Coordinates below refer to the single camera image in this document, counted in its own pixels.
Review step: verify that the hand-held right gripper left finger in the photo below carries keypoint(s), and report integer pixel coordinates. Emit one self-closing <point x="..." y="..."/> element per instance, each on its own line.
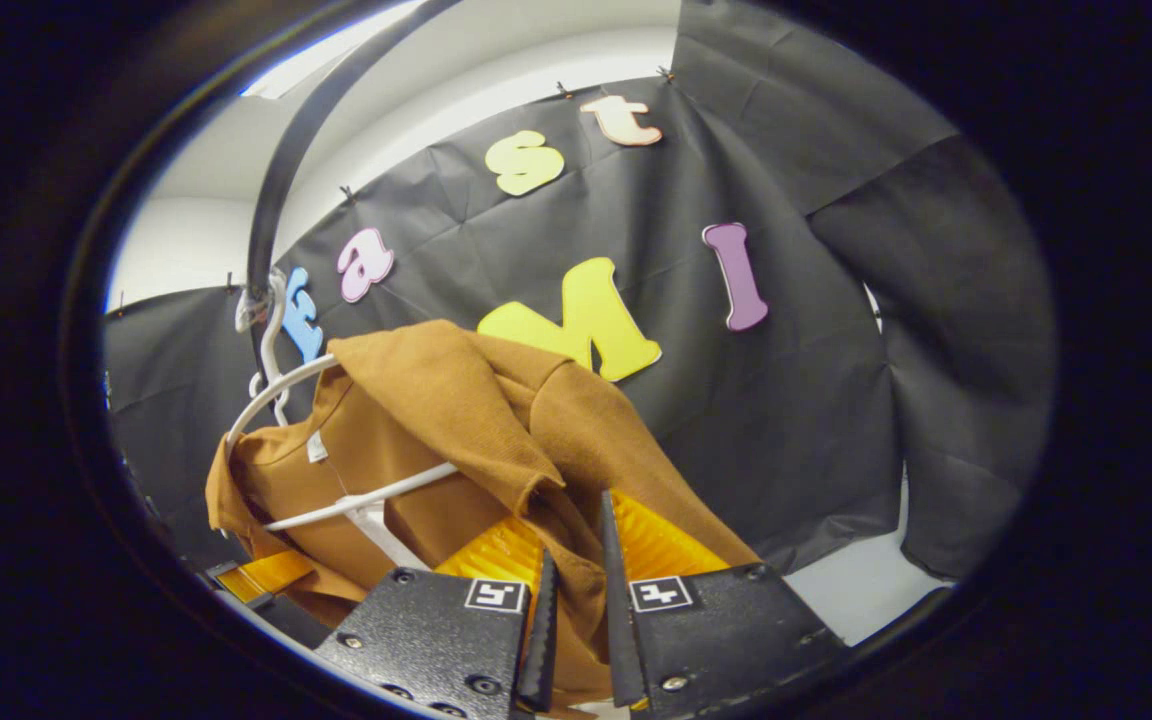
<point x="436" y="640"/>

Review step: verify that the brown jacket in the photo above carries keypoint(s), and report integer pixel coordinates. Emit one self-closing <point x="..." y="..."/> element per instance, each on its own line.
<point x="436" y="400"/>

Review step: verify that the white plastic clothes hanger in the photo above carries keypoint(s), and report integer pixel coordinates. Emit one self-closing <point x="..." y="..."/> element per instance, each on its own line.
<point x="271" y="400"/>

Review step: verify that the black backdrop cloth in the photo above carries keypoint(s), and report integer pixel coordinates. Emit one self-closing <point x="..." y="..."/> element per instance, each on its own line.
<point x="786" y="350"/>

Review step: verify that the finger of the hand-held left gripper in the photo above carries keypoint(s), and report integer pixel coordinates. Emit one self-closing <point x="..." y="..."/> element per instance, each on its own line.
<point x="271" y="575"/>

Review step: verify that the long ceiling light panel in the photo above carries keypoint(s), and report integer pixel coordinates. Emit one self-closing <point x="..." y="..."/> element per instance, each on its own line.
<point x="326" y="50"/>

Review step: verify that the clear tape wrap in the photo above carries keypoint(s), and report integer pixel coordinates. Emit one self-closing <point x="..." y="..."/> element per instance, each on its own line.
<point x="251" y="310"/>

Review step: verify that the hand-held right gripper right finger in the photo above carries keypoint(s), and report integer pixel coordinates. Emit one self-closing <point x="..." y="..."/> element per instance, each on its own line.
<point x="621" y="620"/>

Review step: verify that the black clothes rail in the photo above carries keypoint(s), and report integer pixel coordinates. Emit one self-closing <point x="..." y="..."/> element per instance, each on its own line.
<point x="281" y="170"/>

